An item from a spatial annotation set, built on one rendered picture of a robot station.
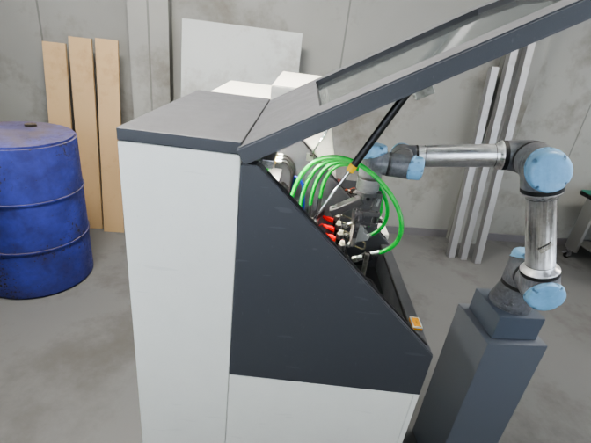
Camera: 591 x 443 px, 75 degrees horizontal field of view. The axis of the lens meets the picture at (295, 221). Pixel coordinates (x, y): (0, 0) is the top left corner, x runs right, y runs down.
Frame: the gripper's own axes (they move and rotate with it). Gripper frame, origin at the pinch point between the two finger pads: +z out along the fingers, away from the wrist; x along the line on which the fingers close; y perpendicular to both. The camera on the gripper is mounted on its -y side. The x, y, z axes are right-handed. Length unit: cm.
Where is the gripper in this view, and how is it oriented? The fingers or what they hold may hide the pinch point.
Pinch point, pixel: (350, 243)
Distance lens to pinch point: 137.0
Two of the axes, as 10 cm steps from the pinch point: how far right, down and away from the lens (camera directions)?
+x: 0.3, -4.3, 9.0
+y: 9.9, 1.0, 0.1
